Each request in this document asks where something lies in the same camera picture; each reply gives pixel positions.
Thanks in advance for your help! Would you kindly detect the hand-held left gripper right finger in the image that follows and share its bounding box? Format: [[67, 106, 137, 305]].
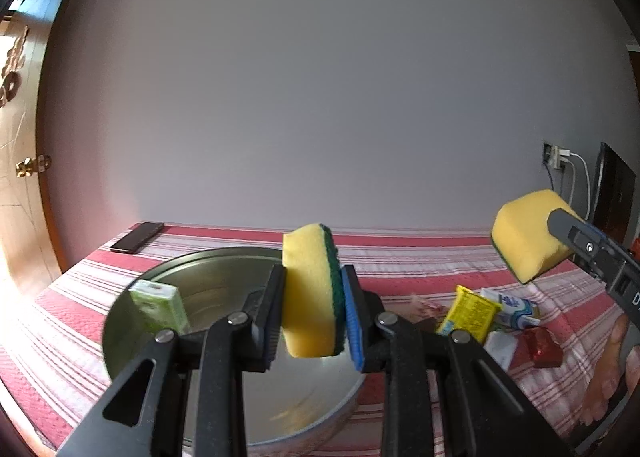
[[340, 264, 576, 457]]

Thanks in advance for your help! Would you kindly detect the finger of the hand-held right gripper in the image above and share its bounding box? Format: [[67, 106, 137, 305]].
[[546, 207, 608, 278]]

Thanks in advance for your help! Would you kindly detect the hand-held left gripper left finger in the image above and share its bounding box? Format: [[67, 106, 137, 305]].
[[55, 264, 288, 457]]

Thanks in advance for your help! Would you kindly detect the yellow and green scouring sponge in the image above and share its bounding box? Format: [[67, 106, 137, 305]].
[[282, 222, 347, 359]]

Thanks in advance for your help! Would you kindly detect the round metal basin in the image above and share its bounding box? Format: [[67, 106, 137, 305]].
[[101, 247, 366, 445]]

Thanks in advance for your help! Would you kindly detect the yellow printed packet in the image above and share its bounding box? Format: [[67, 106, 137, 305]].
[[436, 285, 503, 344]]

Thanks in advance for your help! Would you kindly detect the person's right hand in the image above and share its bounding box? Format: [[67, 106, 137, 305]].
[[580, 314, 633, 428]]

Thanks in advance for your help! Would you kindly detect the dark flat panel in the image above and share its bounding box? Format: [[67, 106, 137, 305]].
[[595, 142, 637, 243]]

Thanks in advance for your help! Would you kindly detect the white and blue packet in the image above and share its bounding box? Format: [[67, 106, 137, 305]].
[[482, 288, 541, 333]]

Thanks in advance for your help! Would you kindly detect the red foil packet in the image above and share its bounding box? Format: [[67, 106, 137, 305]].
[[522, 327, 563, 369]]

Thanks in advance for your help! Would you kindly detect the green drink carton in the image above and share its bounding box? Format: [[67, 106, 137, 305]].
[[128, 280, 192, 338]]

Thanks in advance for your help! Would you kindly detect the black smartphone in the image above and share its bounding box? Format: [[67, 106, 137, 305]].
[[109, 222, 165, 254]]

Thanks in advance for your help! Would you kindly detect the red striped tablecloth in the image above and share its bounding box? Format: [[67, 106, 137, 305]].
[[0, 222, 640, 457]]

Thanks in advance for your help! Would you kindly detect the wooden door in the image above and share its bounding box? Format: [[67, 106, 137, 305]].
[[0, 0, 101, 298]]

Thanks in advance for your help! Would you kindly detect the golden door ornament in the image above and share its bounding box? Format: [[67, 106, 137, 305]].
[[0, 24, 28, 108]]

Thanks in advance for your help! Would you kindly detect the white charging cable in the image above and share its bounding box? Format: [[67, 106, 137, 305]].
[[550, 152, 593, 223]]

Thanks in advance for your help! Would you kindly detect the wall outlet with charger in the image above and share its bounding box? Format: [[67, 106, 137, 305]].
[[543, 141, 576, 170]]

